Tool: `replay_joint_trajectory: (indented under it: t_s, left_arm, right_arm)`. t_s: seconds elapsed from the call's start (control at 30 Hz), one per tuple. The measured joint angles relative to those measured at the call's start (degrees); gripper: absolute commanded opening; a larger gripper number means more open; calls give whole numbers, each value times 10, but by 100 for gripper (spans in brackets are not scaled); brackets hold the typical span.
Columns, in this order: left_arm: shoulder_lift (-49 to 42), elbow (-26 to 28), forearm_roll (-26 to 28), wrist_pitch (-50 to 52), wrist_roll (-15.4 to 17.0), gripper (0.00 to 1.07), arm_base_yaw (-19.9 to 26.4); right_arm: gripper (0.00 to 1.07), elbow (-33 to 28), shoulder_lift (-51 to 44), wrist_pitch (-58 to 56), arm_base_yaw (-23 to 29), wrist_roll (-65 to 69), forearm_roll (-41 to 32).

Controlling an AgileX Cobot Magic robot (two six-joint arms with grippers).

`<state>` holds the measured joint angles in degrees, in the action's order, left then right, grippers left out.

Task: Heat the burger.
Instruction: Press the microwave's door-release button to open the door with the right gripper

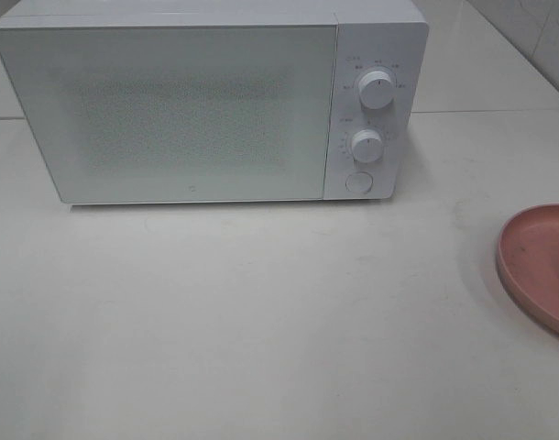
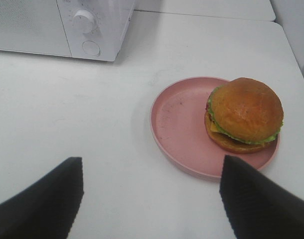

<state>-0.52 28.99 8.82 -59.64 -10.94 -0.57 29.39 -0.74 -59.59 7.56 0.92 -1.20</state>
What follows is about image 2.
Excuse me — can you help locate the pink round plate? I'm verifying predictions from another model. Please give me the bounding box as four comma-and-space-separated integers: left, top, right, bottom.
150, 77, 279, 178

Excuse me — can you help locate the white microwave oven body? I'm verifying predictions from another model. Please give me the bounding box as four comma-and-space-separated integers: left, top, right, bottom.
0, 0, 136, 63

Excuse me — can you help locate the lower white microwave knob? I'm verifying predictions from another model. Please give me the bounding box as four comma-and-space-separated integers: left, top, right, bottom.
73, 10, 95, 34

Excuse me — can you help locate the burger with lettuce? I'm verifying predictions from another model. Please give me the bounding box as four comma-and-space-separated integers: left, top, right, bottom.
204, 78, 284, 154

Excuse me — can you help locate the round white door button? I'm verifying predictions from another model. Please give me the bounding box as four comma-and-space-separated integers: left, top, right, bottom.
82, 41, 100, 56

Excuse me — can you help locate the white microwave door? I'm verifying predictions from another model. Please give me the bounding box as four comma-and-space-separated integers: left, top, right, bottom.
0, 0, 71, 57

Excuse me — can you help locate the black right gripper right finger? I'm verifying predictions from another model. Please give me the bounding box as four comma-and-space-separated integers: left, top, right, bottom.
219, 155, 304, 239

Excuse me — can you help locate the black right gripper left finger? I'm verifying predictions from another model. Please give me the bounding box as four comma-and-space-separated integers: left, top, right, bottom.
0, 157, 84, 239

